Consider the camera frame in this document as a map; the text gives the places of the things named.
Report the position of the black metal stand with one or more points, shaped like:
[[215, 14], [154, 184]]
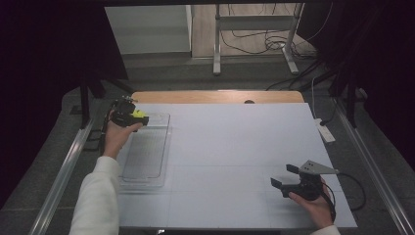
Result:
[[350, 98], [84, 98]]

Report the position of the white power strip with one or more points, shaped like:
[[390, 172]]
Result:
[[325, 131]]

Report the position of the person's left hand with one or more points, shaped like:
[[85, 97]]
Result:
[[114, 140]]

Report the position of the aluminium floor rail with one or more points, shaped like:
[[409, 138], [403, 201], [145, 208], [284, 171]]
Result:
[[372, 163], [62, 176]]

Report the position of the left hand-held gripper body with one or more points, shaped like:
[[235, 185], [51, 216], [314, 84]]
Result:
[[122, 112]]

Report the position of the yellow tennis ball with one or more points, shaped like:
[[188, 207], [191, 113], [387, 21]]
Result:
[[139, 114]]

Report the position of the black floor bracket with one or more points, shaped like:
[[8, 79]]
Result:
[[93, 140]]

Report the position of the dark curtain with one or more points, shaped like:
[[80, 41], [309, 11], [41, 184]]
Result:
[[385, 65], [39, 81]]

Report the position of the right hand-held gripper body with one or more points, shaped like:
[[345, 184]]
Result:
[[308, 187]]

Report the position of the dark table grommet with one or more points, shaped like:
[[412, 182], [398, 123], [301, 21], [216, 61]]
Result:
[[249, 102]]

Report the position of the clear plastic container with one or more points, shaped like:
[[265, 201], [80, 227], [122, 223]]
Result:
[[147, 153]]

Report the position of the white cabinet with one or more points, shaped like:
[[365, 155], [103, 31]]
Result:
[[147, 29]]

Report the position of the person's right hand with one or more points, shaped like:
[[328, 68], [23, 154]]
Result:
[[318, 210]]

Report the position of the white metal desk frame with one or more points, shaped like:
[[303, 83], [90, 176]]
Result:
[[217, 42]]

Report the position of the white table board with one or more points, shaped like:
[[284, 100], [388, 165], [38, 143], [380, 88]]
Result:
[[228, 153]]

